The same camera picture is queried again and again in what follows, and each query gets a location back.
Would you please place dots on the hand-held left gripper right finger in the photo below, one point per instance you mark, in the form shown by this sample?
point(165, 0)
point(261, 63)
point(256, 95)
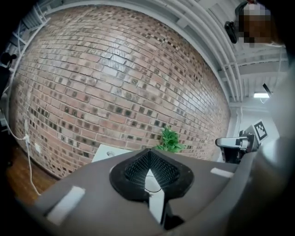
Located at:
point(202, 184)

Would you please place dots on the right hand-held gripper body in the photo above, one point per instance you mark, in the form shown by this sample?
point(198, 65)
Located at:
point(252, 136)

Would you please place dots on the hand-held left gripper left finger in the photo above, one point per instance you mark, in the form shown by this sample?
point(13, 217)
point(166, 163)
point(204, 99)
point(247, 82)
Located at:
point(92, 207)

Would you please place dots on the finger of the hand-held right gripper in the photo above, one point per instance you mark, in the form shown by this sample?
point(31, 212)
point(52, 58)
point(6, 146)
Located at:
point(228, 142)

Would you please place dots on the rectangular ceiling light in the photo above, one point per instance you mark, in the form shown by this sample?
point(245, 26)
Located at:
point(261, 94)

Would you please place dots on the green potted plant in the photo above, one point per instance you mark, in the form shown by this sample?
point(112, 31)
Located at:
point(170, 139)

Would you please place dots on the white table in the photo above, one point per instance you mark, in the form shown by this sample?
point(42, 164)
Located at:
point(108, 153)

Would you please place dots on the white ceiling pipes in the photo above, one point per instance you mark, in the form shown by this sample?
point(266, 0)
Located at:
point(219, 46)

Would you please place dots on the person's head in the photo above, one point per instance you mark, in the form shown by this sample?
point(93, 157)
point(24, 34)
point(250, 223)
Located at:
point(254, 25)

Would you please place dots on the white metal rack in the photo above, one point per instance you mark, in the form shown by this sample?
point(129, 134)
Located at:
point(32, 25)

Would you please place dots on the white wall socket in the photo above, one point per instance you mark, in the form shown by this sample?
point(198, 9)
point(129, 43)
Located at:
point(37, 148)

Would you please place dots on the black head camera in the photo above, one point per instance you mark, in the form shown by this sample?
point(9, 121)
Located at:
point(231, 31)

